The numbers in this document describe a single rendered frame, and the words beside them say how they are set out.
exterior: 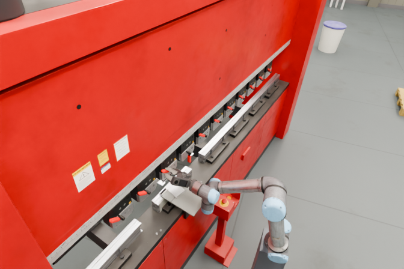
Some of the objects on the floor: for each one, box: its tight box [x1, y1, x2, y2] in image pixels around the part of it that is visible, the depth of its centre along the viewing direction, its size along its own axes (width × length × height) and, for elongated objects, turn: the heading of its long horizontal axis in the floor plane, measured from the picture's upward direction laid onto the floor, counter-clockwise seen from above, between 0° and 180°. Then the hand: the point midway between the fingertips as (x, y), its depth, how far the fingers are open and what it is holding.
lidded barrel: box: [318, 20, 347, 53], centre depth 629 cm, size 48×49×58 cm
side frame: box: [229, 0, 337, 139], centre depth 348 cm, size 25×85×230 cm, turn 54°
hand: (165, 170), depth 169 cm, fingers closed, pressing on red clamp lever
